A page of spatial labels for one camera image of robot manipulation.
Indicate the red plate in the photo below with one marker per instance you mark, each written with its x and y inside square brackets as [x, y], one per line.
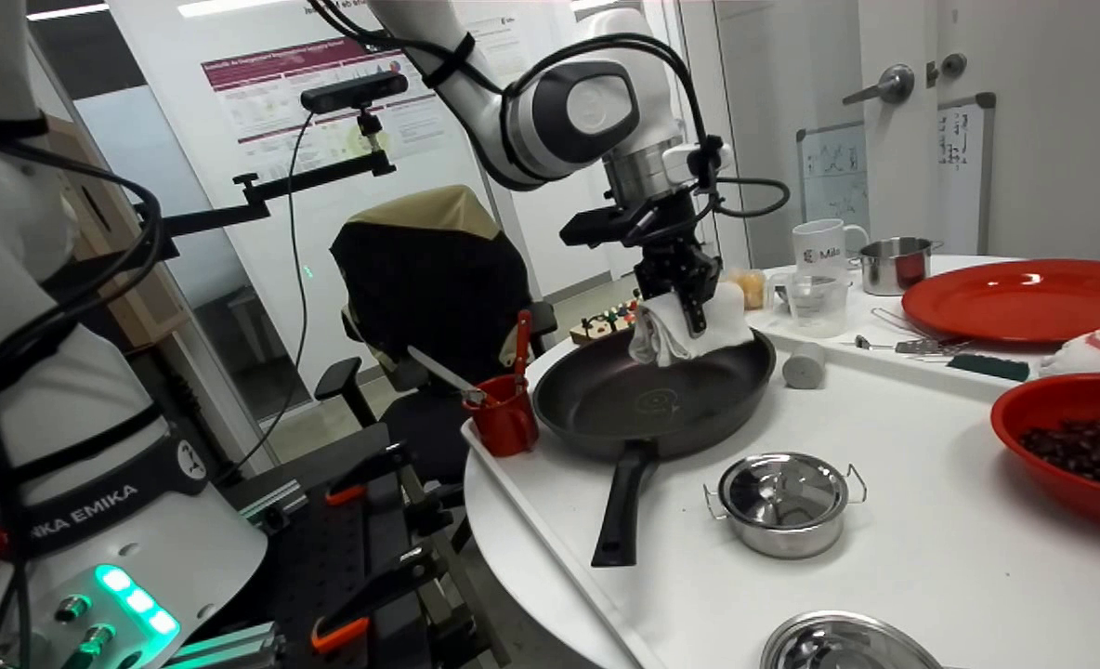
[1020, 303]

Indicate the flat steel lid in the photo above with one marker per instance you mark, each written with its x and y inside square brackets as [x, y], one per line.
[850, 644]

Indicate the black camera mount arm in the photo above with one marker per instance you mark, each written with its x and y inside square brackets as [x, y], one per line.
[264, 187]

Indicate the small dark rectangular block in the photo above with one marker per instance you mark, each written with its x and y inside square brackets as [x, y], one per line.
[991, 366]

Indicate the small grey round object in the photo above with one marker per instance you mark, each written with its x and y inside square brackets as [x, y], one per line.
[806, 372]

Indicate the clear glass cup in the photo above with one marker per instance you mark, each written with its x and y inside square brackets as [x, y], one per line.
[816, 298]

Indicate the silver deadbolt knob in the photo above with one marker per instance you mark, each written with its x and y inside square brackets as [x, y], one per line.
[946, 69]

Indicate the black office chair beige top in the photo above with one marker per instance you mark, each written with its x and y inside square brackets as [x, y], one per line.
[433, 283]

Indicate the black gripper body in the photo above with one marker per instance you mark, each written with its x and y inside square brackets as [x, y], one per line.
[683, 244]

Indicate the brown cardboard box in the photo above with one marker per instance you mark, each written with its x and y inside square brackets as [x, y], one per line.
[129, 308]

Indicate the black stereo camera bar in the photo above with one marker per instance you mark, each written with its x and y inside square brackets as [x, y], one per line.
[352, 95]

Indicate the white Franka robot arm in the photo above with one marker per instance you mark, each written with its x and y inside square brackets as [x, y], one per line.
[575, 111]

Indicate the plain white door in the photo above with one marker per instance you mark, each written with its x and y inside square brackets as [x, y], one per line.
[1046, 125]

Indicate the red cup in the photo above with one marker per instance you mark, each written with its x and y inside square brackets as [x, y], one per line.
[501, 413]

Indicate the toy sushi board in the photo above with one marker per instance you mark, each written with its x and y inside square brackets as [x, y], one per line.
[599, 329]

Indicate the red bowl of beans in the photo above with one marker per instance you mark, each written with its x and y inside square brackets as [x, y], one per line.
[1072, 452]

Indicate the red spatula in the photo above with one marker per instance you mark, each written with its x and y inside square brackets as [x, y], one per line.
[522, 341]

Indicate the black frying pan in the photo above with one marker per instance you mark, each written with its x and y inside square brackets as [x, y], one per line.
[650, 408]

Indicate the black robot bench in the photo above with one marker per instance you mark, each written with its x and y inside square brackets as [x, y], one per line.
[330, 558]

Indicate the white poster purple band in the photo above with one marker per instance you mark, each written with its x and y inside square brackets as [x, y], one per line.
[264, 61]

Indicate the white mug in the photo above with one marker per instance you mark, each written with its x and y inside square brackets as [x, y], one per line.
[822, 245]

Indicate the clipped paper on door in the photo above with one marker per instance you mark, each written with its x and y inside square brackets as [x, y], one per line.
[961, 173]

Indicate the steel cup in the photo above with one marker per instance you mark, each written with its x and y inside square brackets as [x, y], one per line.
[890, 263]

